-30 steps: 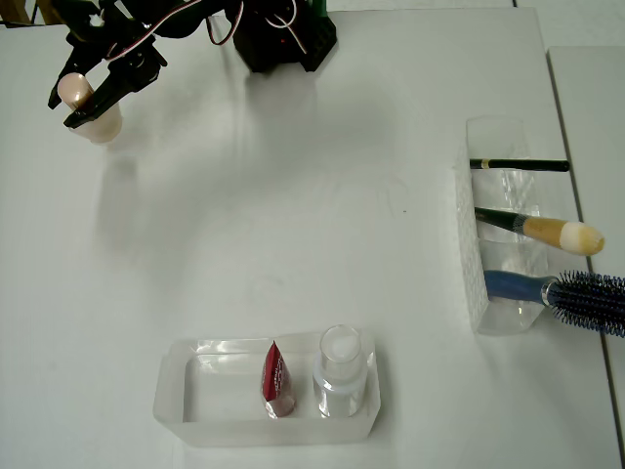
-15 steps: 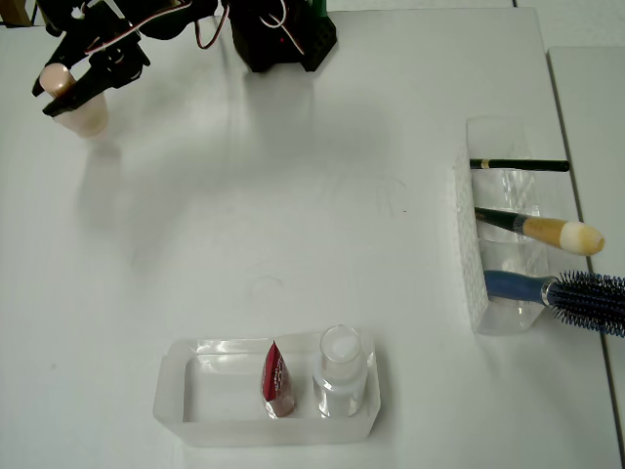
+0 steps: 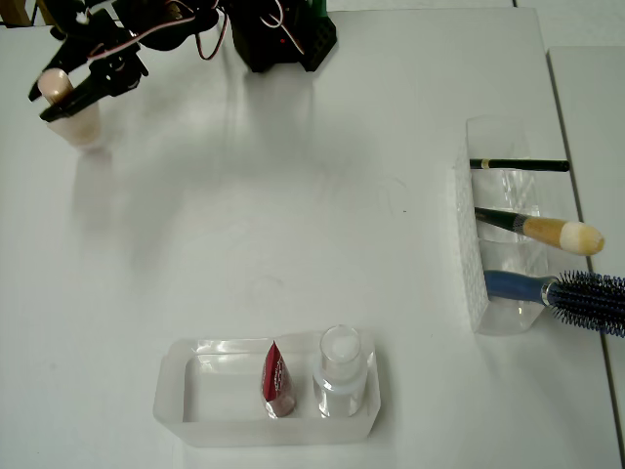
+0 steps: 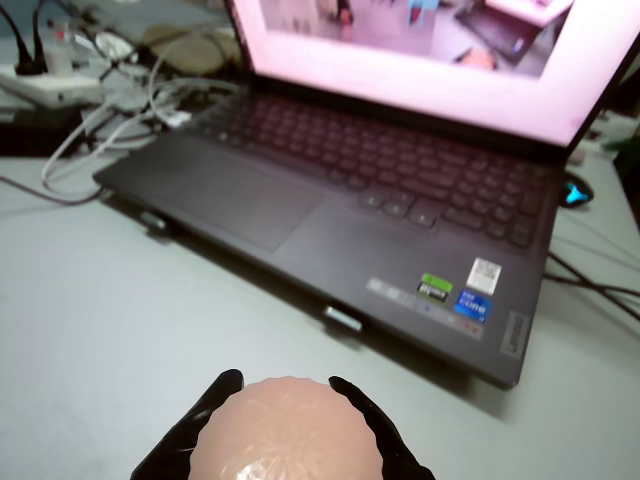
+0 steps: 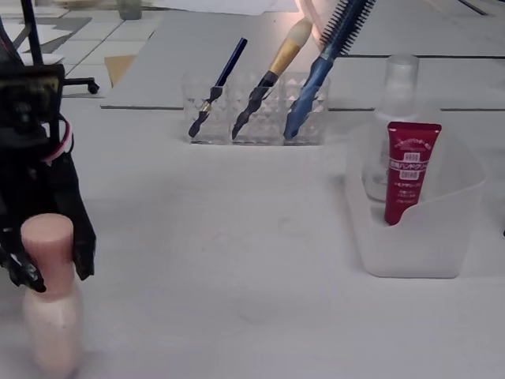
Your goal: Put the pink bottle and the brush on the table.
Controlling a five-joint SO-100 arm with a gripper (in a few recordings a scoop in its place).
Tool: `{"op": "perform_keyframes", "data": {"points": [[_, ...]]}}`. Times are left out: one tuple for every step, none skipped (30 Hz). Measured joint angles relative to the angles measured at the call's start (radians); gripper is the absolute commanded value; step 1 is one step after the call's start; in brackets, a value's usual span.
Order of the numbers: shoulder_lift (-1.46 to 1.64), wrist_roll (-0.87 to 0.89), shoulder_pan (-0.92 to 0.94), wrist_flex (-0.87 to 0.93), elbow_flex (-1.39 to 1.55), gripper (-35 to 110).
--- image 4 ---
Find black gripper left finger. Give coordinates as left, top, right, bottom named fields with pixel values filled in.
left=129, top=368, right=245, bottom=480

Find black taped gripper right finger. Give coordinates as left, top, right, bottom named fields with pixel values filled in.
left=327, top=374, right=435, bottom=480

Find pink bottle with ribbed cap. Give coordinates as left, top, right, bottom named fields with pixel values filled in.
left=189, top=375, right=385, bottom=480

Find silver laptop stand foot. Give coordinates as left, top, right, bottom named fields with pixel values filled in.
left=322, top=305, right=364, bottom=335
left=139, top=212, right=171, bottom=236

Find grey Lenovo laptop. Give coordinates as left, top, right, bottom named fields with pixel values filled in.
left=92, top=0, right=640, bottom=390

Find black mouse with cyan light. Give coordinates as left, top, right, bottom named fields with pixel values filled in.
left=559, top=172, right=597, bottom=211

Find black box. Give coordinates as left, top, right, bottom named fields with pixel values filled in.
left=0, top=110, right=86, bottom=159

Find white power strip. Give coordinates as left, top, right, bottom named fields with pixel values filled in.
left=0, top=64, right=104, bottom=109

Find beige rounded object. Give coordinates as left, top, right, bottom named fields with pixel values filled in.
left=144, top=24, right=246, bottom=76

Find white plug adapter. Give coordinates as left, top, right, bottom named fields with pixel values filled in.
left=45, top=19, right=76, bottom=77

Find thin black cable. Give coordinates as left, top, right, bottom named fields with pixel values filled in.
left=547, top=252, right=640, bottom=324
left=543, top=273, right=640, bottom=296

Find thin grey cable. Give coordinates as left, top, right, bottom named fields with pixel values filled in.
left=0, top=175, right=104, bottom=205

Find white cable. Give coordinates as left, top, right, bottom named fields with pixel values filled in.
left=40, top=94, right=151, bottom=194
left=147, top=27, right=241, bottom=131

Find black plug with cable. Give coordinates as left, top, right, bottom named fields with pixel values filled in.
left=0, top=4, right=39, bottom=76

